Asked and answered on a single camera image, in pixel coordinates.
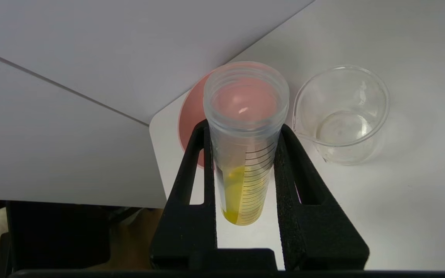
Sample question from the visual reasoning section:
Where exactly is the clear glass beaker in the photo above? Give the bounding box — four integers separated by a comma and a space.
292, 65, 391, 166

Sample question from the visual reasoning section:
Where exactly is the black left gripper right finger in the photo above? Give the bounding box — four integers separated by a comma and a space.
275, 123, 370, 271

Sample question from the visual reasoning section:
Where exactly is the test tube with yellow pigment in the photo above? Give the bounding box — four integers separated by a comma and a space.
202, 61, 290, 226

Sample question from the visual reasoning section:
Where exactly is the pink plastic bowl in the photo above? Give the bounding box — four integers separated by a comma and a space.
178, 71, 301, 203

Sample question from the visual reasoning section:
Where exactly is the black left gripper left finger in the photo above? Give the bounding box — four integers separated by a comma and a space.
148, 120, 217, 271

